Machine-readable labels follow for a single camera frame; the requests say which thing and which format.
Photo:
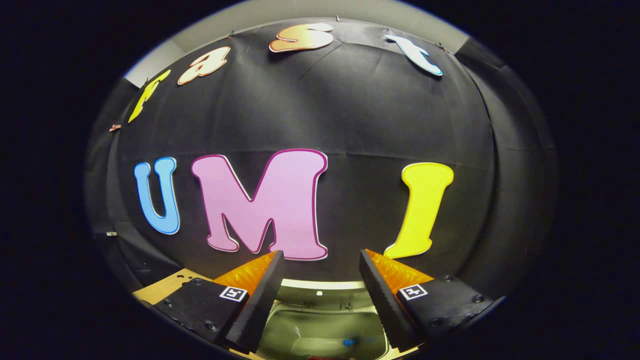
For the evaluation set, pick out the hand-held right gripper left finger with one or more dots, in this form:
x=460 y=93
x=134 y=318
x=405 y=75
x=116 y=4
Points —
x=257 y=305

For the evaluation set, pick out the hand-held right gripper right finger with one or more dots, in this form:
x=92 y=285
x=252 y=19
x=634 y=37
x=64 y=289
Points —
x=382 y=300

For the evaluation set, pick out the blue paper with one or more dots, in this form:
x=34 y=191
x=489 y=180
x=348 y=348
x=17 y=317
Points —
x=350 y=342

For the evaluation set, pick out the pale green desktop garbage bin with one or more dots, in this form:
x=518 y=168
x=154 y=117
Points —
x=320 y=320

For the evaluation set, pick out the black backdrop cloth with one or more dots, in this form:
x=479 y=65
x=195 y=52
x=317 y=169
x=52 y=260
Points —
x=360 y=115

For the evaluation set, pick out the small copper cloth clip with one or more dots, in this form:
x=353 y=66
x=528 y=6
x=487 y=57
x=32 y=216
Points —
x=115 y=127

